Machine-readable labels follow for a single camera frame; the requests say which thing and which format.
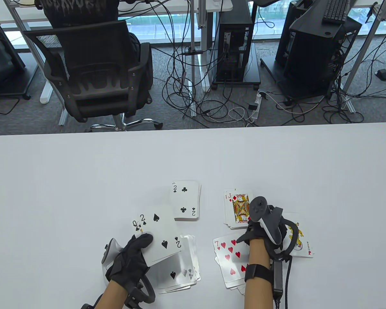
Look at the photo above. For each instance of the person's right hand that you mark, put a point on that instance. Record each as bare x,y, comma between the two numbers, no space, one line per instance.
255,231

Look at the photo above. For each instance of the person's left hand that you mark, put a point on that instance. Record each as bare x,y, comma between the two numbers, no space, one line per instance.
128,265

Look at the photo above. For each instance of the pile of diamonds cards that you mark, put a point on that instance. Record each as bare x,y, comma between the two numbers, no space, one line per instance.
238,206

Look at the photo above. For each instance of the pile of hearts cards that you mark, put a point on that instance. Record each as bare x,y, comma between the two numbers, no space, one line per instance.
231,260

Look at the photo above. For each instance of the deck of playing cards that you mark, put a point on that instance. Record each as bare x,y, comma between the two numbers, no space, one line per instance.
160,235

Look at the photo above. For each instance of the coloured joker playing card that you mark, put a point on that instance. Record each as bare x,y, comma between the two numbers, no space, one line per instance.
304,246

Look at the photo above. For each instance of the pile of spades cards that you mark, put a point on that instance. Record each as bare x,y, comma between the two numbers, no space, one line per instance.
180,270

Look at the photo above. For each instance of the pile of clubs cards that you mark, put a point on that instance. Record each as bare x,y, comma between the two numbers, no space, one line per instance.
186,199

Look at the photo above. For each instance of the person's left forearm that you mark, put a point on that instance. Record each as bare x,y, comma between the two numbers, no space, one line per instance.
111,297

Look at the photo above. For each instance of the black left forearm sensor unit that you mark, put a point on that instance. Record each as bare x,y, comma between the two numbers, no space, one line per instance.
87,306

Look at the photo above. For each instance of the black right forearm battery pack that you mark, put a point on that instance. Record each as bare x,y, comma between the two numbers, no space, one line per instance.
277,276

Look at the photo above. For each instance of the grey right hand controller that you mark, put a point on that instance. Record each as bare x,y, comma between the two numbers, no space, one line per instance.
267,222

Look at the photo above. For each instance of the grey hand controller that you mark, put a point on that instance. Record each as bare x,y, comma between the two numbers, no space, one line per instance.
109,252
267,222

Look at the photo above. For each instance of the grey left hand controller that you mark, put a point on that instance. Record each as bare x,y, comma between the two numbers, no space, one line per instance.
109,252

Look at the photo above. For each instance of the white power strip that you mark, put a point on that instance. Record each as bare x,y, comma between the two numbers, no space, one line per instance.
256,112

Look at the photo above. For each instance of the black power adapter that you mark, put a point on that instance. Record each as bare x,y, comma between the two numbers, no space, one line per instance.
252,106

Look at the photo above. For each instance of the black tower cart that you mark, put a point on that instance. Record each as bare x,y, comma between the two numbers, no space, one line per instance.
252,70

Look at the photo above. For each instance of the black mesh office chair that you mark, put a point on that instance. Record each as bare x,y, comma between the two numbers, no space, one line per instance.
93,96

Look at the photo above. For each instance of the black equipment stand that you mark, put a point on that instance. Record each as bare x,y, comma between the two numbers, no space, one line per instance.
308,64

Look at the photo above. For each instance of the black foot pedal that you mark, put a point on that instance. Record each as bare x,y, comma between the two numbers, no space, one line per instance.
382,74

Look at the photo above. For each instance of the black computer tower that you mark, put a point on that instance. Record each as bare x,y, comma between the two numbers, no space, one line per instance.
234,19

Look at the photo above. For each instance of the black keyboard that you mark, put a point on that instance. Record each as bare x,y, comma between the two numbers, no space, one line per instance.
336,11

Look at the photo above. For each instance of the black rolling cabinet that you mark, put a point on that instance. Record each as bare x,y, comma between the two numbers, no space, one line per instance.
3,64

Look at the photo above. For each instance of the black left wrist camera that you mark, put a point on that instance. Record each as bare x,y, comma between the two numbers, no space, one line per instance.
133,296

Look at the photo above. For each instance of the aluminium desk frame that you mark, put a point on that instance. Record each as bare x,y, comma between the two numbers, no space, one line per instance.
360,54

